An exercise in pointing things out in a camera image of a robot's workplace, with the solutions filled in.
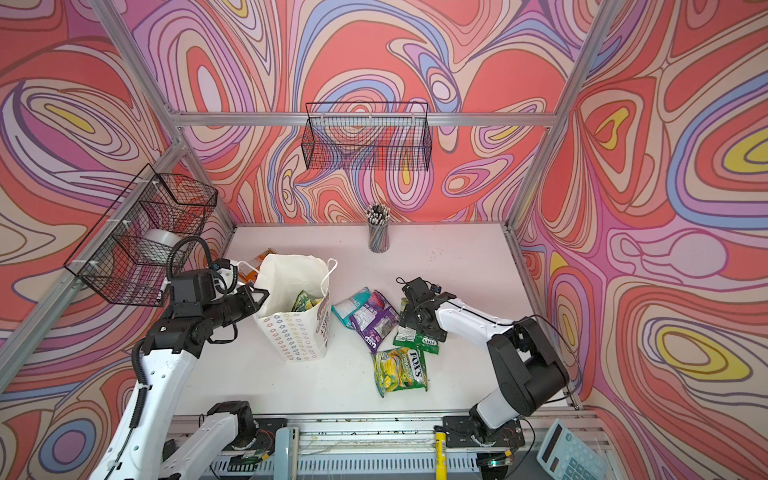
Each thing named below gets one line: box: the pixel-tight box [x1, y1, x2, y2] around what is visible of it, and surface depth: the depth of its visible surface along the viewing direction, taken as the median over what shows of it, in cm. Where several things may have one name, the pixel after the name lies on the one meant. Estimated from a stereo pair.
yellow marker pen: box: [435, 432, 447, 480], surface depth 71 cm
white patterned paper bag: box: [237, 254, 338, 362], surface depth 78 cm
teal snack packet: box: [332, 286, 371, 330], surface depth 95 cm
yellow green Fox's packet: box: [370, 347, 429, 397], surface depth 82 cm
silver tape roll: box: [136, 229, 182, 265], surface depth 73 cm
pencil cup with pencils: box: [366, 204, 391, 254], surface depth 103 cm
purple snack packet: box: [350, 289, 400, 354], surface depth 90 cm
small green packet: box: [291, 290, 322, 312], surface depth 89 cm
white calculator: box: [536, 419, 608, 480], surface depth 70 cm
